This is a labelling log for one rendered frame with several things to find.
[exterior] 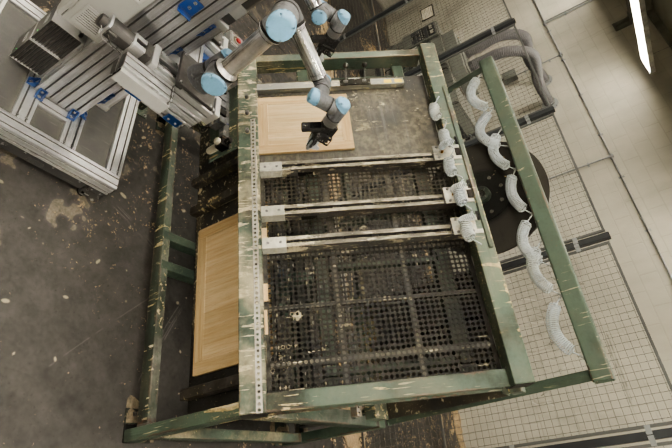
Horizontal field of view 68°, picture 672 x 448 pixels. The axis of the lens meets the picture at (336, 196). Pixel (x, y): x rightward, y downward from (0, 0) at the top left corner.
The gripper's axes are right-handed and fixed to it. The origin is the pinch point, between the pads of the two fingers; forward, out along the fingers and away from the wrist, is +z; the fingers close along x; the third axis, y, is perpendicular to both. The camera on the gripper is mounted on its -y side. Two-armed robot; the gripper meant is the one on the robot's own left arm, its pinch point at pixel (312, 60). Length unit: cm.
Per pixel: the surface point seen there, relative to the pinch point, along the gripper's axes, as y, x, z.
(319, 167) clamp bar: 17, -55, 26
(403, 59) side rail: 68, 38, -3
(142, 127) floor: -75, 12, 114
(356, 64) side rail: 41, 36, 14
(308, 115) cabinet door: 12.3, -12.0, 30.4
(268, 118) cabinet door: -9.6, -14.5, 41.6
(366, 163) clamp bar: 41, -53, 14
